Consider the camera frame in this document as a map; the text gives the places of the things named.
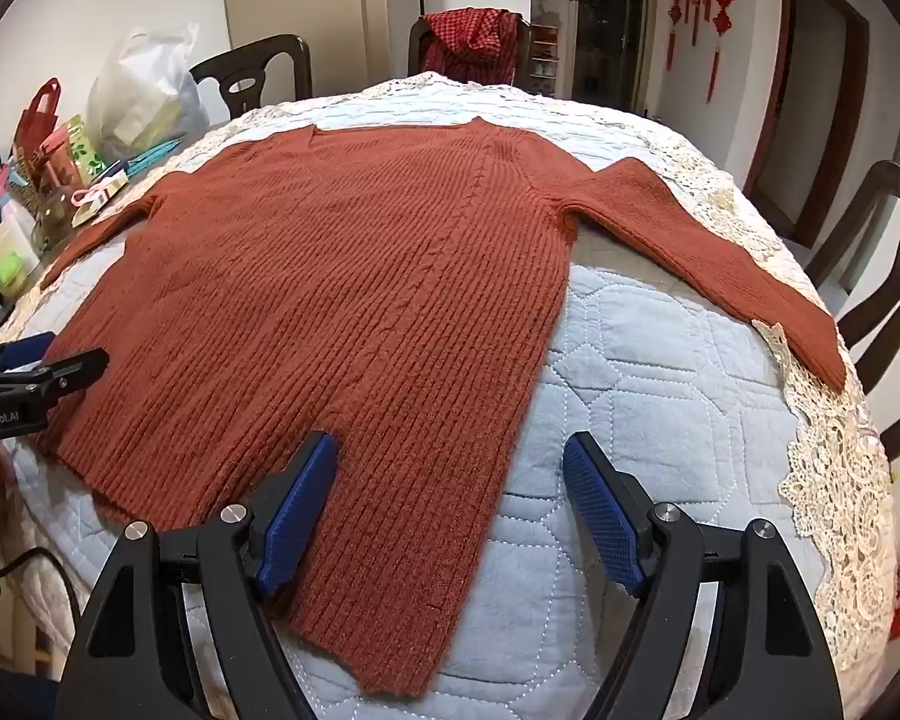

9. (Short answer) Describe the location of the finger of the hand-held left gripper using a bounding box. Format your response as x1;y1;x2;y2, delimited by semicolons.
0;349;111;400
0;331;58;376

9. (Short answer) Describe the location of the red gift bag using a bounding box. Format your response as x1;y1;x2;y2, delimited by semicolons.
13;77;65;170

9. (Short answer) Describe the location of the pink plastic clip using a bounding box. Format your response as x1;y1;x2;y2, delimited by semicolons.
70;172;130;209

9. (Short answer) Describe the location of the green patterned box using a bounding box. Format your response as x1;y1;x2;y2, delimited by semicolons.
58;115;107;182

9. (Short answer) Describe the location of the blue quilted lace-edged mat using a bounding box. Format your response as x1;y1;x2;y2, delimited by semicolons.
0;71;900;672

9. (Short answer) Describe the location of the teal woven item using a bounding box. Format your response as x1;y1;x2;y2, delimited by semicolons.
122;137;186;178

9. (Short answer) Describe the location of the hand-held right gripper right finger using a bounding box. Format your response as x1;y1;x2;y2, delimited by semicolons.
562;431;845;720

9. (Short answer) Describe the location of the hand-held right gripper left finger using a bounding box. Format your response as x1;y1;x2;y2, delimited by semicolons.
58;431;342;720

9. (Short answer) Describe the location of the red checkered cloth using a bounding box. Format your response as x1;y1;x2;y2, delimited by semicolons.
420;6;524;87

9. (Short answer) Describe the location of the shoe rack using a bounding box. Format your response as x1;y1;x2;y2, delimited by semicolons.
529;21;572;96

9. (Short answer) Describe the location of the light blue quilted mat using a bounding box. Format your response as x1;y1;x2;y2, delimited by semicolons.
11;79;833;720

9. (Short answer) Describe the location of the rust red knit sweater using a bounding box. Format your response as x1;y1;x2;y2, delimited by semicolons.
28;118;850;697

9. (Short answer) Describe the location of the dark wooden chair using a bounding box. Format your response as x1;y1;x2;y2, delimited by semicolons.
801;160;900;293
407;11;531;87
836;229;900;462
190;34;314;122

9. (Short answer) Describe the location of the white container green lid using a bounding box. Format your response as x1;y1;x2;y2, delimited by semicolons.
0;223;40;295

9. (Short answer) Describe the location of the glass jar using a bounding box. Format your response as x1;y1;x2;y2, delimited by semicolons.
34;186;77;250

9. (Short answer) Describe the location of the brown door frame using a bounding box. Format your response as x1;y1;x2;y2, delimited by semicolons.
742;0;871;245

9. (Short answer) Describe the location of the white plastic bag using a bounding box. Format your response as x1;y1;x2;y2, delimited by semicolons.
86;22;211;166

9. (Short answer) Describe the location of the black cable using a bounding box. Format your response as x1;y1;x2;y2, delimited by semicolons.
0;547;74;602

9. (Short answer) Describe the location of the long red knot hanging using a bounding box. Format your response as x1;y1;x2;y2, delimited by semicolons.
709;0;737;103

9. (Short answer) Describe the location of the dark glass door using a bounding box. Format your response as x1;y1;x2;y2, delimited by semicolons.
570;0;659;115

